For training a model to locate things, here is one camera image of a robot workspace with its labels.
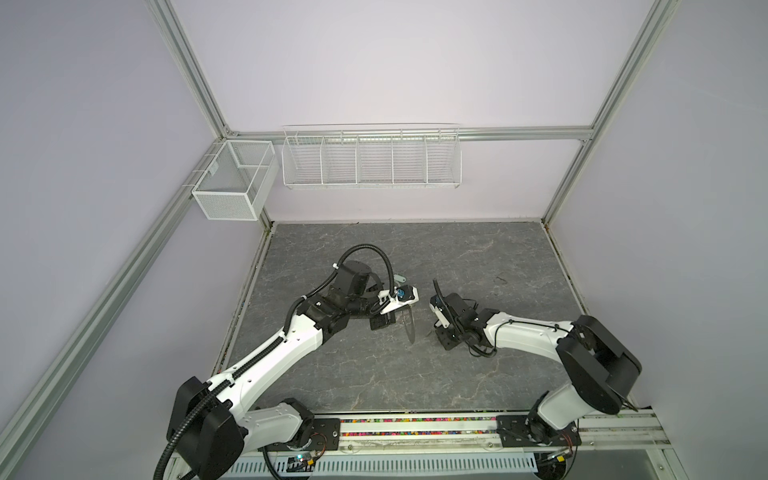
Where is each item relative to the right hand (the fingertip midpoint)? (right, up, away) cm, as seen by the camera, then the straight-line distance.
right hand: (443, 329), depth 92 cm
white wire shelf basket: (-21, +56, +8) cm, 61 cm away
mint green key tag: (-13, +15, +13) cm, 24 cm away
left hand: (-13, +11, -17) cm, 24 cm away
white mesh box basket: (-70, +49, +14) cm, 86 cm away
